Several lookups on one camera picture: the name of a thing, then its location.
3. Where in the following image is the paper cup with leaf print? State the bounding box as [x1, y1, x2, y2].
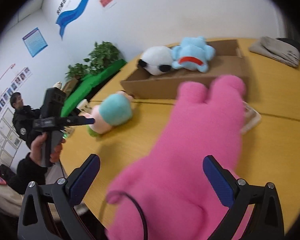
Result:
[76, 99, 93, 114]

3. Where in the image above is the grey folded cloth bag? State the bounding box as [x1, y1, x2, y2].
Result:
[249, 36, 300, 68]

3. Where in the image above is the blue framed wall poster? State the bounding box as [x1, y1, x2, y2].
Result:
[22, 28, 48, 57]

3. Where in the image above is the pink pig plush teal shirt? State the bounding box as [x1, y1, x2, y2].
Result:
[83, 90, 134, 137]

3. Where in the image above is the white clear phone case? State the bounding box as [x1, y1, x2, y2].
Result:
[241, 102, 262, 134]

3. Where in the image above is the green potted plant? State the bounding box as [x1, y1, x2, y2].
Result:
[66, 41, 122, 80]

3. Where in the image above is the brown cardboard box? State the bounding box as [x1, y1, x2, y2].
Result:
[120, 40, 250, 99]

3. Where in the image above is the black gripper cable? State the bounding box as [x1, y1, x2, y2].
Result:
[99, 190, 148, 240]

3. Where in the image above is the light blue plush toy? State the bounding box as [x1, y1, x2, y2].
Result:
[172, 36, 216, 73]

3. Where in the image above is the person's left hand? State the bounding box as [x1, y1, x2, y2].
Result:
[29, 132, 67, 167]

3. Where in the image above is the pink bear plush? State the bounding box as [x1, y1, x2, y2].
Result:
[106, 75, 245, 239]

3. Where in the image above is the person in black jacket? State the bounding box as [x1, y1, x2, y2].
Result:
[10, 92, 42, 148]

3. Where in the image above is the white panda plush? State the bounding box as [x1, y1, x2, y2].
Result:
[137, 46, 173, 76]

